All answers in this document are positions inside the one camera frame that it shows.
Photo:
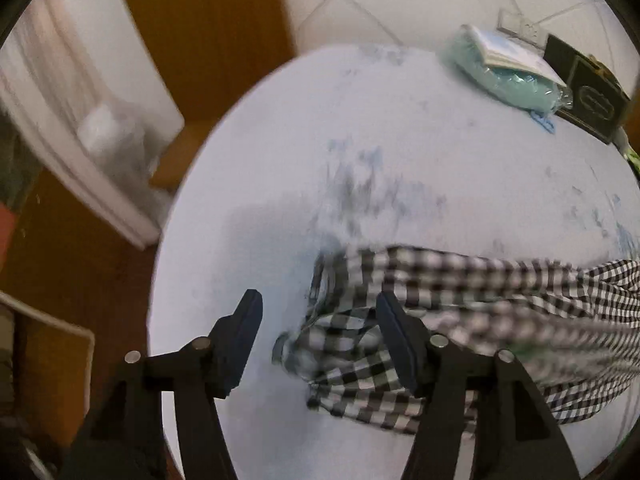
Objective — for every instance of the white wall socket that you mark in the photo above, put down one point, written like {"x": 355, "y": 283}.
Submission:
{"x": 520, "y": 27}

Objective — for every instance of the white cabinet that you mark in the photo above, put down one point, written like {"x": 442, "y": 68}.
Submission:
{"x": 85, "y": 85}

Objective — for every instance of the black box with gold print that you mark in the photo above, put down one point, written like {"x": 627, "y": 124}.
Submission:
{"x": 590, "y": 90}

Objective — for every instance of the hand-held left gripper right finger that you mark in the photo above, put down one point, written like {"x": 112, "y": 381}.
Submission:
{"x": 400, "y": 340}

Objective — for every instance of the black white checkered shirt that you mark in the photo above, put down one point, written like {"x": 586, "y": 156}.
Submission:
{"x": 450, "y": 305}

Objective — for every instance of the teal cloth in plastic bag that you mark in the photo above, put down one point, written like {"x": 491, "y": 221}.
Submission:
{"x": 505, "y": 72}

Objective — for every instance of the blue clip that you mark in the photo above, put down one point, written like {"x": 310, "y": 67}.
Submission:
{"x": 544, "y": 122}

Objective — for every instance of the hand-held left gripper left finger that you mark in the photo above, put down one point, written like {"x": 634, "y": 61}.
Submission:
{"x": 241, "y": 340}

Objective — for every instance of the round white table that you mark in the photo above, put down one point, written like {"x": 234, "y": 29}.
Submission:
{"x": 300, "y": 170}

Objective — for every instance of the clear plastic bag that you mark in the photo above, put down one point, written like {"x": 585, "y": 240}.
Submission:
{"x": 117, "y": 140}

